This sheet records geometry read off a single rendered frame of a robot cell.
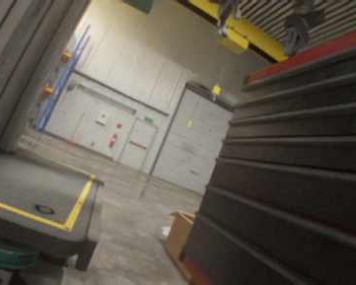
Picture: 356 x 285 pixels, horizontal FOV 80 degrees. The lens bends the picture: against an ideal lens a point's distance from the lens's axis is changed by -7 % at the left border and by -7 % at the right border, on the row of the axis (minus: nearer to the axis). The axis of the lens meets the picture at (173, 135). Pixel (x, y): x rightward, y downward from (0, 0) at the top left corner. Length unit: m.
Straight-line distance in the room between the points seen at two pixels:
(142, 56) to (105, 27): 2.13
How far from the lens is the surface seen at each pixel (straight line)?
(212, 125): 11.81
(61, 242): 0.36
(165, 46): 11.80
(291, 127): 0.66
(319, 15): 1.03
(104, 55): 11.07
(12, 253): 0.45
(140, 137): 10.52
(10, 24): 0.60
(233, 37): 8.79
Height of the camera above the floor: 0.45
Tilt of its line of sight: 9 degrees up
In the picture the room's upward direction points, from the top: 22 degrees clockwise
